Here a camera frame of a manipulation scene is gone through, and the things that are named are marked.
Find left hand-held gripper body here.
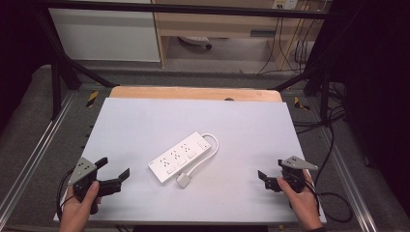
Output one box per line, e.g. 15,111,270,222
67,157,112,216

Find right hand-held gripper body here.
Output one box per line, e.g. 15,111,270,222
278,156,319,194

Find white power strip cable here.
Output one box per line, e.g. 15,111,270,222
185,132,220,178

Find white power strip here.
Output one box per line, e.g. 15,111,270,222
147,130,213,185

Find white power plug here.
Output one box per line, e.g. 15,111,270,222
175,172,194,189

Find person's right hand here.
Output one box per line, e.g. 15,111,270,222
276,169,324,232

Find person's left hand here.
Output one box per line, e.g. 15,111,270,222
58,180,103,232

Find yellow black tape marker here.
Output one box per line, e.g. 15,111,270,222
292,95,311,111
85,90,100,108

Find wooden board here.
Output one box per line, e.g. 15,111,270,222
108,85,284,103

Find dark curtain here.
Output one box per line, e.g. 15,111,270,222
328,0,410,211
0,0,52,133

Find white cabinet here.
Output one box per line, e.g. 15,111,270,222
47,7,161,63

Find white chair base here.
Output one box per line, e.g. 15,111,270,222
177,35,214,50

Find light wooden desk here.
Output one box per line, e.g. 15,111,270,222
151,0,327,70

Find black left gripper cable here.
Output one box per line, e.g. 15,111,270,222
55,168,77,224

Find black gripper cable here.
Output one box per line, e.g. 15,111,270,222
289,173,354,224
55,168,77,224

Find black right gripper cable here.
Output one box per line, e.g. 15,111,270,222
289,173,354,224

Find aluminium floor rail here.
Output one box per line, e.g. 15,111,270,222
318,125,379,232
0,91,77,220

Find black floor cables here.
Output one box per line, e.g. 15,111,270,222
290,81,348,187

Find black metal frame stand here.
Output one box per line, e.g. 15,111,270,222
34,6,120,122
273,13,337,125

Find hanging black cables bundle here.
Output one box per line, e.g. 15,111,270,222
256,16,319,76

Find white wall socket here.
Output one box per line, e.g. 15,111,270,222
271,0,300,11

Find black metal frame bar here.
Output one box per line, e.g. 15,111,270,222
35,0,334,20

